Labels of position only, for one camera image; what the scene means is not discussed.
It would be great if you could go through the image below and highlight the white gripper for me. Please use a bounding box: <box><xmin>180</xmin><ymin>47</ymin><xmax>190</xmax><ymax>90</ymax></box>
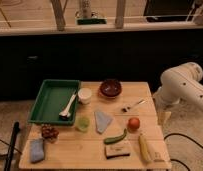
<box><xmin>153</xmin><ymin>87</ymin><xmax>171</xmax><ymax>126</ymax></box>

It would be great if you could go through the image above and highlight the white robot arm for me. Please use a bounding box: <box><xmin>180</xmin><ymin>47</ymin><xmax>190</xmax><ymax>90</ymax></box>
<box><xmin>153</xmin><ymin>62</ymin><xmax>203</xmax><ymax>126</ymax></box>

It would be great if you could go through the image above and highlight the green plastic cup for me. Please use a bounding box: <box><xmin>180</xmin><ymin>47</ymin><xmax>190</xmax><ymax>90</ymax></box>
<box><xmin>76</xmin><ymin>116</ymin><xmax>90</xmax><ymax>132</ymax></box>

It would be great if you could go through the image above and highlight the white cup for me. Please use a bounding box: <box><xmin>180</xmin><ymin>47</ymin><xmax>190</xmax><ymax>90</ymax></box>
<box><xmin>78</xmin><ymin>88</ymin><xmax>92</xmax><ymax>104</ymax></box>

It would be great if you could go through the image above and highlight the orange tomato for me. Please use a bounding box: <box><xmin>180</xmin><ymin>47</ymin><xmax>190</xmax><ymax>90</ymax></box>
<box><xmin>128</xmin><ymin>117</ymin><xmax>140</xmax><ymax>131</ymax></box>

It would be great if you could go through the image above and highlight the yellow banana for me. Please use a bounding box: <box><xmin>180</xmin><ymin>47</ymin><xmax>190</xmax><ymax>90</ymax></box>
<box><xmin>138</xmin><ymin>134</ymin><xmax>152</xmax><ymax>163</ymax></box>

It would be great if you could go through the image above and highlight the wooden table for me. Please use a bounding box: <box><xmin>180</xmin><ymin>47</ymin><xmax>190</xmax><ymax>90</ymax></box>
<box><xmin>19</xmin><ymin>82</ymin><xmax>172</xmax><ymax>171</ymax></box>

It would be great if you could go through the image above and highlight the green cucumber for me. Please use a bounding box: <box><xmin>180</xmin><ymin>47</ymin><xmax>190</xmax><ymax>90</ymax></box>
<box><xmin>103</xmin><ymin>129</ymin><xmax>127</xmax><ymax>145</ymax></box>

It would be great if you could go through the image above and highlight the dark red bowl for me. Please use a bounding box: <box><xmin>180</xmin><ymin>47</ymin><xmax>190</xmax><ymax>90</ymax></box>
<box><xmin>99</xmin><ymin>79</ymin><xmax>122</xmax><ymax>98</ymax></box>

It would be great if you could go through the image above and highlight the light blue folded cloth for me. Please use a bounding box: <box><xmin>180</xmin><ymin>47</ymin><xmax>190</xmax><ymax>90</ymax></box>
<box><xmin>94</xmin><ymin>111</ymin><xmax>112</xmax><ymax>134</ymax></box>

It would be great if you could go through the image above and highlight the white brush in tray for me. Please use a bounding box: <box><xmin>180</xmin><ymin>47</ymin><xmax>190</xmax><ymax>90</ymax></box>
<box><xmin>59</xmin><ymin>93</ymin><xmax>76</xmax><ymax>118</ymax></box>

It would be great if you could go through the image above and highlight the green plastic tray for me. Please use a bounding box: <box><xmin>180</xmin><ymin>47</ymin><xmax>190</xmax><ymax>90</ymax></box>
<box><xmin>28</xmin><ymin>79</ymin><xmax>80</xmax><ymax>126</ymax></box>

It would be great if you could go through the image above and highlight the brown grape bunch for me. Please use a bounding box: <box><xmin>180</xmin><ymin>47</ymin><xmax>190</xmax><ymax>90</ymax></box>
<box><xmin>41</xmin><ymin>125</ymin><xmax>59</xmax><ymax>139</ymax></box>

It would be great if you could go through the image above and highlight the green base stand background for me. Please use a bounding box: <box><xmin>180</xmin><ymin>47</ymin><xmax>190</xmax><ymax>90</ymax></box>
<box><xmin>77</xmin><ymin>18</ymin><xmax>107</xmax><ymax>25</ymax></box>

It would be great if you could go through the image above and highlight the black pole left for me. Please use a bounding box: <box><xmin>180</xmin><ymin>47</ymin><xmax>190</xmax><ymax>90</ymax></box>
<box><xmin>4</xmin><ymin>122</ymin><xmax>20</xmax><ymax>171</ymax></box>

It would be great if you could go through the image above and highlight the black cable right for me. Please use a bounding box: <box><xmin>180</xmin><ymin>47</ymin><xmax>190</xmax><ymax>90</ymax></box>
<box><xmin>163</xmin><ymin>132</ymin><xmax>203</xmax><ymax>171</ymax></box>

